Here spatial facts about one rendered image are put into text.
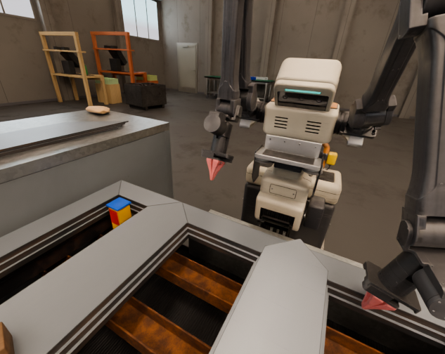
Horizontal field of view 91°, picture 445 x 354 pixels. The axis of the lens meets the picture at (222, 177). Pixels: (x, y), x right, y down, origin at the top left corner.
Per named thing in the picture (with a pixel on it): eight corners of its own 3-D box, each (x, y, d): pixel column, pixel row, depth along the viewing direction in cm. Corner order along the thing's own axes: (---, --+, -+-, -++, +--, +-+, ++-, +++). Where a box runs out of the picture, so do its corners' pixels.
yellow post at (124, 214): (126, 251, 85) (118, 211, 76) (117, 246, 87) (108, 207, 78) (136, 244, 89) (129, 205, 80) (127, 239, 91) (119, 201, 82)
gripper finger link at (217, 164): (213, 181, 73) (220, 154, 73) (195, 176, 76) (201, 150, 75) (221, 181, 79) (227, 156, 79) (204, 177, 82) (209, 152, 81)
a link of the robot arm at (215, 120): (243, 107, 75) (221, 104, 79) (232, 94, 65) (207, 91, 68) (235, 141, 76) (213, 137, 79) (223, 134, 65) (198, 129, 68)
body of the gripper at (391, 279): (415, 316, 43) (446, 297, 39) (363, 285, 46) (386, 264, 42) (408, 290, 48) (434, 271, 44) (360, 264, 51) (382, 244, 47)
